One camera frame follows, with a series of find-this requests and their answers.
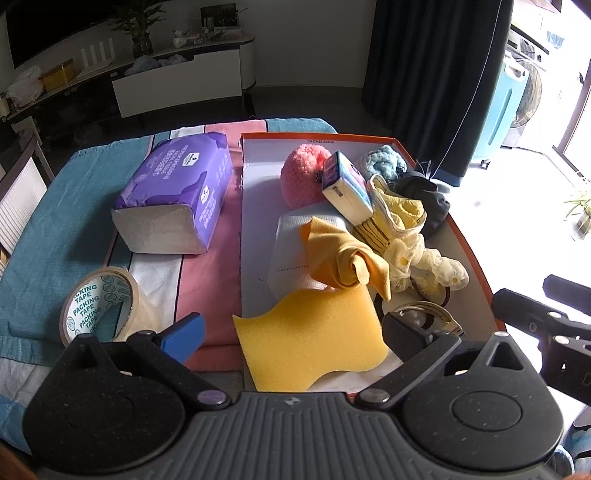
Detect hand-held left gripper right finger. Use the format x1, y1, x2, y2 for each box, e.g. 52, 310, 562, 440
355, 311, 532, 409

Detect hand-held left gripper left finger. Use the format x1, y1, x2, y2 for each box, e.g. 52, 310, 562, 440
51, 313, 232, 409

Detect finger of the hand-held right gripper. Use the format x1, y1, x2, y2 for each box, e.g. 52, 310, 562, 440
491, 288, 591, 344
542, 274, 591, 317

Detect white USB cable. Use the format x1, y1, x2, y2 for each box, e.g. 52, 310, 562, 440
383, 300, 465, 337

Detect yellow cloth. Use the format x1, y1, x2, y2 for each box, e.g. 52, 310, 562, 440
300, 217, 393, 301

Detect yellow wavy sponge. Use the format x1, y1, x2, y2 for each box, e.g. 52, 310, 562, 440
232, 285, 389, 393

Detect yellow striped socks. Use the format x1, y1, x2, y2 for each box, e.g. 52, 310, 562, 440
353, 174, 428, 252

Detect white face mask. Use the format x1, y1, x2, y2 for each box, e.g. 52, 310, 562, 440
268, 205, 356, 298

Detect red-rimmed cardboard box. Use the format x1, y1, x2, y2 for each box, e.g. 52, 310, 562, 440
238, 132, 509, 398

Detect dark blue sock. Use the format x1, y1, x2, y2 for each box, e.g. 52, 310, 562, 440
392, 171, 451, 238

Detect small potted plant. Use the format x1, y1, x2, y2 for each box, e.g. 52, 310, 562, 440
563, 185, 591, 241

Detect packing tape roll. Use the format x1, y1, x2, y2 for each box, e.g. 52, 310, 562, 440
59, 266, 160, 348

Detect small pocket tissue packet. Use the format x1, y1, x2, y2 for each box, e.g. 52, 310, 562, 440
321, 151, 375, 226

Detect purple tissue pack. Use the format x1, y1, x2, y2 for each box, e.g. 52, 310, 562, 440
111, 131, 234, 256

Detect blue fluffy cloth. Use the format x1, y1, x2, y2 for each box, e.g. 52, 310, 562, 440
355, 144, 408, 183

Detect teal striped blanket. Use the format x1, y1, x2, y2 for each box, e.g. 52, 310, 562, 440
0, 117, 340, 457

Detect light blue appliance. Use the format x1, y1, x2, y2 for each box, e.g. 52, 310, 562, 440
471, 51, 529, 164

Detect pink pompom plush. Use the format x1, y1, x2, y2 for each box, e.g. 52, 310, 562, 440
281, 143, 335, 209

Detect front-load washing machine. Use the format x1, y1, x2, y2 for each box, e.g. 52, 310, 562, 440
501, 25, 548, 148

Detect white ribbed stool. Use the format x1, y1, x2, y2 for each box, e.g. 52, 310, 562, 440
0, 154, 49, 259

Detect round glass-top table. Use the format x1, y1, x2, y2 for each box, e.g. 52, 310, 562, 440
0, 115, 55, 190

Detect white cabinet drawer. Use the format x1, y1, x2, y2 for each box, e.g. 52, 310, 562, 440
112, 46, 243, 120

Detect dark blue curtain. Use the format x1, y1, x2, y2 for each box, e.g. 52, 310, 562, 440
360, 0, 514, 178

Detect blue-grey plastic bag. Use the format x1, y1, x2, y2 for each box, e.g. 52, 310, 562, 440
127, 55, 160, 75

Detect yellow box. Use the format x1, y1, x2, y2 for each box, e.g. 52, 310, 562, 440
41, 59, 77, 92

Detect white router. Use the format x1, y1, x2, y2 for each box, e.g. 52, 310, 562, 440
79, 39, 116, 70

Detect long TV cabinet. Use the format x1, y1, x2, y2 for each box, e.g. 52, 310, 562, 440
0, 33, 257, 139

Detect potted plant in dark vase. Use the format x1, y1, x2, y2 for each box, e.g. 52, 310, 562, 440
111, 0, 160, 58

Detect white plastic bag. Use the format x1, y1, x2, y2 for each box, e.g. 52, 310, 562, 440
7, 65, 44, 104

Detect clear container of small goods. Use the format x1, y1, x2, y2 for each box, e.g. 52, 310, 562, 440
185, 25, 243, 44

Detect black and green box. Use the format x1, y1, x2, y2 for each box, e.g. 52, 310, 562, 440
200, 4, 237, 28

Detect dark hair tie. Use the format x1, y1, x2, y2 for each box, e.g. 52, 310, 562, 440
411, 277, 455, 308

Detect black wall television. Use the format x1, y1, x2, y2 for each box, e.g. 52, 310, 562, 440
4, 0, 123, 70

